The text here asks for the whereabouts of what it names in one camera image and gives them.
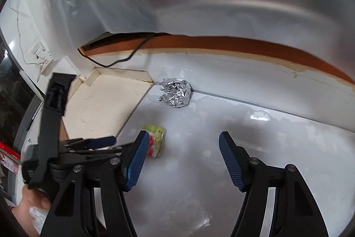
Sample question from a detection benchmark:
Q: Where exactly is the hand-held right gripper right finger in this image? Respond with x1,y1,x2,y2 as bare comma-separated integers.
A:
219,131,329,237

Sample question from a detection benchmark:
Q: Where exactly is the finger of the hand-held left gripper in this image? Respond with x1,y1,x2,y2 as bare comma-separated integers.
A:
69,143,134,163
66,135,117,150

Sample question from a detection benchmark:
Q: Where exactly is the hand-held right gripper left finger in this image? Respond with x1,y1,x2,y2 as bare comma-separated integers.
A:
40,130,150,237

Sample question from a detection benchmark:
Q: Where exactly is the green snack packet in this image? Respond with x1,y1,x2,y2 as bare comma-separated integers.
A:
143,124,166,157

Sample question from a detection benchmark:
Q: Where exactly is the person's left hand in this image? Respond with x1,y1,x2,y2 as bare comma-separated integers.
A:
12,185,52,237

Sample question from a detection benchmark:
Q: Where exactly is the red white box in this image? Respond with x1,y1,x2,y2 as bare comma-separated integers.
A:
0,141,21,173

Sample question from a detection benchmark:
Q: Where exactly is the crumpled foil ball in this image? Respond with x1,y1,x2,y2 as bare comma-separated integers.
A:
158,77,192,108

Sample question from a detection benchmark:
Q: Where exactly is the white wall socket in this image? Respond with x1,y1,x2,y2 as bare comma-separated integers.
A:
26,41,54,68

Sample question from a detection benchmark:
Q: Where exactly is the black power cable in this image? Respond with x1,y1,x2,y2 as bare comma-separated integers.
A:
78,33,156,69

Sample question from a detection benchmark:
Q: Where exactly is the brown wooden wall trim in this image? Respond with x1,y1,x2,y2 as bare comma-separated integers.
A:
79,33,355,85

